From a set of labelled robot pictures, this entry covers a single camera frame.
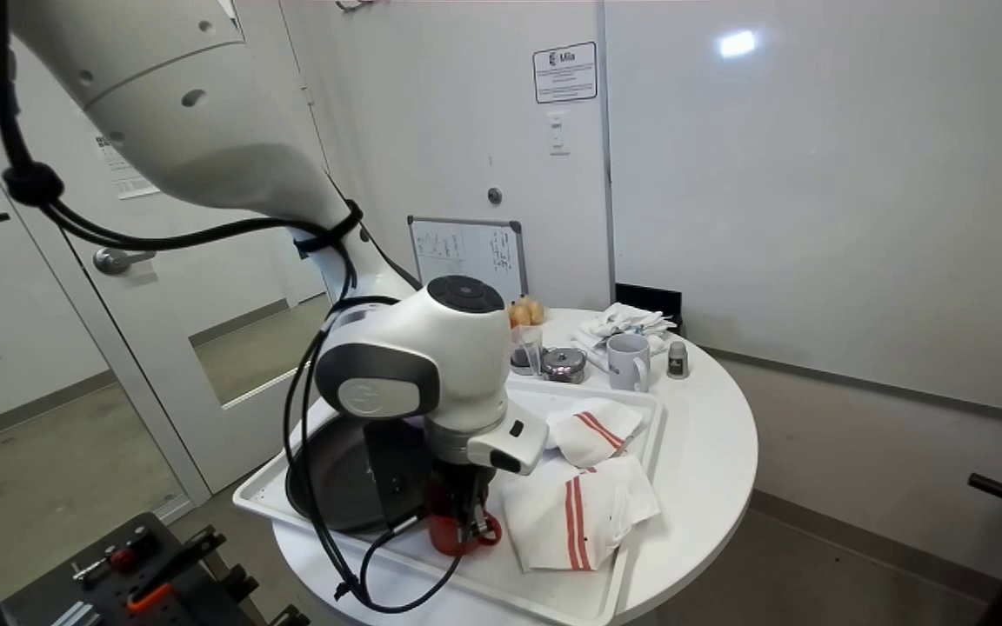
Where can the white folded packets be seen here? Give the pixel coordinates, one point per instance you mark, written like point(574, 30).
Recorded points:
point(630, 320)

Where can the small metal bowl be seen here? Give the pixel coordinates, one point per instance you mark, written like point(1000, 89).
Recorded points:
point(564, 361)

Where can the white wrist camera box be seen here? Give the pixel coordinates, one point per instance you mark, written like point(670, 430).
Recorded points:
point(508, 438)

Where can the small framed whiteboard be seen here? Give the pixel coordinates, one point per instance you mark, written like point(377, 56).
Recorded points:
point(467, 258)

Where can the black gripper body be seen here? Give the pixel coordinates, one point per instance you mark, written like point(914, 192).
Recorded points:
point(455, 447)

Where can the glass jar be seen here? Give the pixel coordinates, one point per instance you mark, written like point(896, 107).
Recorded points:
point(526, 336)

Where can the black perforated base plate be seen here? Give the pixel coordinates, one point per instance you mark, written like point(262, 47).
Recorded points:
point(86, 591)

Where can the white wall sign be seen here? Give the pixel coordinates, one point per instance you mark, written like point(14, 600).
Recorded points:
point(564, 74)

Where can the red cup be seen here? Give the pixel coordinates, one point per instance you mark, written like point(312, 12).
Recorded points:
point(464, 536)

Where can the white mug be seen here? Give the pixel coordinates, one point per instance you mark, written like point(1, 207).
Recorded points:
point(630, 361)

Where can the black bin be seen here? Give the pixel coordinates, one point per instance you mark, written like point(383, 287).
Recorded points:
point(649, 302)

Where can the large red-striped white cloth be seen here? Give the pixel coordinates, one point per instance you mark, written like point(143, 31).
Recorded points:
point(574, 517)

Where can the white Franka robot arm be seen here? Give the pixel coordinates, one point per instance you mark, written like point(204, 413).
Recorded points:
point(176, 90)

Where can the small red-striped white cloth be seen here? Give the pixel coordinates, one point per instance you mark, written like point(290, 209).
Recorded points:
point(596, 432)

